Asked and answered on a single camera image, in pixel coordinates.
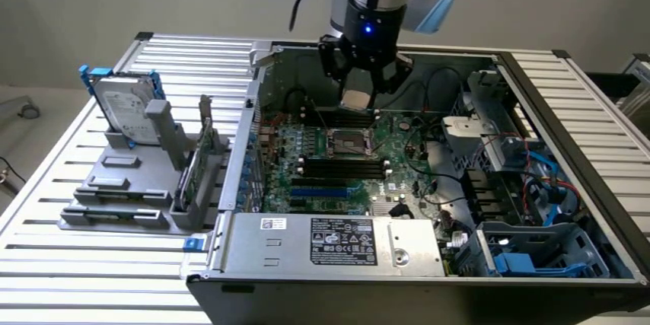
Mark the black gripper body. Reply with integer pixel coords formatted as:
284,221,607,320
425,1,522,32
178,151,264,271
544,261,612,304
337,0,408,72

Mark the silver CPU chip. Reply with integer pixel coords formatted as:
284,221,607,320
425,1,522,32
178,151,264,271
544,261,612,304
340,88,375,113

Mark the CPU socket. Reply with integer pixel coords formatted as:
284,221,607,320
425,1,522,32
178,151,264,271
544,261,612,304
324,126,380,159

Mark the thin metal locking lever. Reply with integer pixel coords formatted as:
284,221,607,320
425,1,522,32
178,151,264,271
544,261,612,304
309,100,335,132

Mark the green motherboard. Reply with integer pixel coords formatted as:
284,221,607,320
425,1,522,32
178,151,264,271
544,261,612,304
252,108,448,224

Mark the black RAM slot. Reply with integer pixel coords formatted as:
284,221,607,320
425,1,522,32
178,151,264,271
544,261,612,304
300,161,391,169
300,167,391,174
300,171,391,180
300,157,391,164

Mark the black expansion slot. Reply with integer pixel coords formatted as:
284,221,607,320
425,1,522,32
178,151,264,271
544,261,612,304
291,178,347,188

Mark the blue expansion slot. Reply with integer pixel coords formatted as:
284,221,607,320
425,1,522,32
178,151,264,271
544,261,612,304
289,186,347,197

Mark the silver chipset heat sink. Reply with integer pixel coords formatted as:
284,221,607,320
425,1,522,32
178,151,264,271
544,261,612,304
369,200,408,218

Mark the green graphics card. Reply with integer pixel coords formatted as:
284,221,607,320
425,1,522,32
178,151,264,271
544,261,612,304
173,94,215,209

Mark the hard disk with blue carrier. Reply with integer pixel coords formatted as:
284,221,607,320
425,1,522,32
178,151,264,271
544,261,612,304
77,65,168,150

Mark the black box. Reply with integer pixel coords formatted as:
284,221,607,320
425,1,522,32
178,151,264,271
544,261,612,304
582,71,642,100

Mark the black power supply label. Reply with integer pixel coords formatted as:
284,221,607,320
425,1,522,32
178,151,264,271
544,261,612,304
308,216,377,267

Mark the silver power supply unit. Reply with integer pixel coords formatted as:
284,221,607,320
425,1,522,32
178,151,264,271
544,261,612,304
219,212,448,279

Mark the grey parts rack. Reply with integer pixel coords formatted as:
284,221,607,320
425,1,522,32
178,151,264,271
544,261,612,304
57,97,236,233

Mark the grey disk bay cage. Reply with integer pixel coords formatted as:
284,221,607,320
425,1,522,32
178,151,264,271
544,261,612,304
473,220,612,279

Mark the blue disk bay latch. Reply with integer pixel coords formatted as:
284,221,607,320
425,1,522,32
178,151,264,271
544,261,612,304
491,251,535,277

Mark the RAM stick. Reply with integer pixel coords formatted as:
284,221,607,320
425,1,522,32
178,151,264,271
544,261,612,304
74,186,172,206
58,206,169,228

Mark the blue plastic clip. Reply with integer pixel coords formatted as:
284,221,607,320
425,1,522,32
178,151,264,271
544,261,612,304
181,237,207,254

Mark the open black PC case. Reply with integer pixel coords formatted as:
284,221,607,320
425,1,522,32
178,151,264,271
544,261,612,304
184,40,650,315

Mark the black looped wire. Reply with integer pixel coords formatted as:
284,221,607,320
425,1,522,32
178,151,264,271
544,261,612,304
424,67,464,113

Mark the metal drive bracket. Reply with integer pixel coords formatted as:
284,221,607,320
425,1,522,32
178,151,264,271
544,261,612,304
439,69,540,174

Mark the blue data wire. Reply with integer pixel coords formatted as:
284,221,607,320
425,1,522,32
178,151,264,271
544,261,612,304
524,148,580,225

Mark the black floor cable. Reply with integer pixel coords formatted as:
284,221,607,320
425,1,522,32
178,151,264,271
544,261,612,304
0,156,28,190

